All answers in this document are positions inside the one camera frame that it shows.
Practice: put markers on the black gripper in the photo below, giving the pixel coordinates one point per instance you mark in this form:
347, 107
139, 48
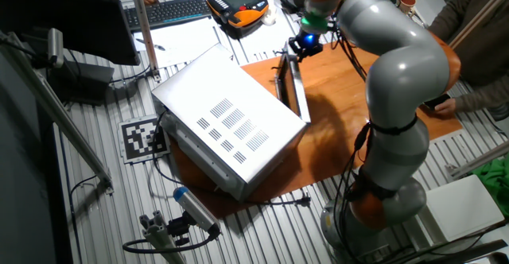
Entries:
308, 41

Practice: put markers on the dark phone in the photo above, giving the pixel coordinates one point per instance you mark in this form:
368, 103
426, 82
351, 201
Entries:
435, 101

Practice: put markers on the silver orange robot arm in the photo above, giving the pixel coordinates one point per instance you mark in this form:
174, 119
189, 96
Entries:
397, 77

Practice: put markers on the olive sleeved forearm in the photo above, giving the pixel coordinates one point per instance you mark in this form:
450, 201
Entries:
481, 97
445, 21

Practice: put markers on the silver microwave oven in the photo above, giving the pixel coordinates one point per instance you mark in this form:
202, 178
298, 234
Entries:
222, 121

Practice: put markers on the person hand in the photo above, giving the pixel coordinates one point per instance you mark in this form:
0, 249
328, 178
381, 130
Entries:
446, 107

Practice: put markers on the white figurine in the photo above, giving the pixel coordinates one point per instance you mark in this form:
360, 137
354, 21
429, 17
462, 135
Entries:
270, 15

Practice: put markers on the glossy wooden board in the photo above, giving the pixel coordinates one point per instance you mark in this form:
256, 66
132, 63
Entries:
338, 109

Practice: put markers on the orange black teach pendant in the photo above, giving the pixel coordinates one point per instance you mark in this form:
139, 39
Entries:
238, 1

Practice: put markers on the large blank white sheet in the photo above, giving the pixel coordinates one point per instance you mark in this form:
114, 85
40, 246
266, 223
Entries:
179, 41

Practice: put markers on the black keyboard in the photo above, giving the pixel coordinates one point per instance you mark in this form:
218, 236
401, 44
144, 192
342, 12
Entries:
167, 11

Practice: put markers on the black pen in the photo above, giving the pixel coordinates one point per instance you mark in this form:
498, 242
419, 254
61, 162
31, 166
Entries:
151, 44

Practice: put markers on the person torso olive jacket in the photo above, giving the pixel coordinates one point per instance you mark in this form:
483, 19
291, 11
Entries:
481, 29

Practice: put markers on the black white fiducial marker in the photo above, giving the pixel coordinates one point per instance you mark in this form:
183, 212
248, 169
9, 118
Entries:
143, 138

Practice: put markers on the dark grey box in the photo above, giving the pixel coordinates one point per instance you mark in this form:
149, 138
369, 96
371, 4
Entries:
83, 83

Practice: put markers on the green cloth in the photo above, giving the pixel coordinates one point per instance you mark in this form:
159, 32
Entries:
495, 184

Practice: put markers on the black monitor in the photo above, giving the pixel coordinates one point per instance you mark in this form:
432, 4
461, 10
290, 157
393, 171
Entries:
71, 25

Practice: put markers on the short aluminium profile piece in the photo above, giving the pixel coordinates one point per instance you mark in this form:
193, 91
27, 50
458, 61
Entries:
159, 236

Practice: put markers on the silver grey cylindrical device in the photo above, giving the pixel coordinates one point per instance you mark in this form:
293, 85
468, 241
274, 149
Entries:
55, 47

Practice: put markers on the dark metal bar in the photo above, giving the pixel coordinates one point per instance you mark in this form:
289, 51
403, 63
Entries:
457, 256

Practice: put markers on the aluminium post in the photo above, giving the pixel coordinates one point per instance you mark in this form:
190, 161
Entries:
55, 109
144, 29
477, 160
477, 17

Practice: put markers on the silver camera blue cap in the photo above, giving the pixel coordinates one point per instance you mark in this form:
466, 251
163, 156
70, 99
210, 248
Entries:
196, 210

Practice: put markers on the black camera ball mount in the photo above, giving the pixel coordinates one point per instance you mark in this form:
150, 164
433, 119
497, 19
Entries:
181, 228

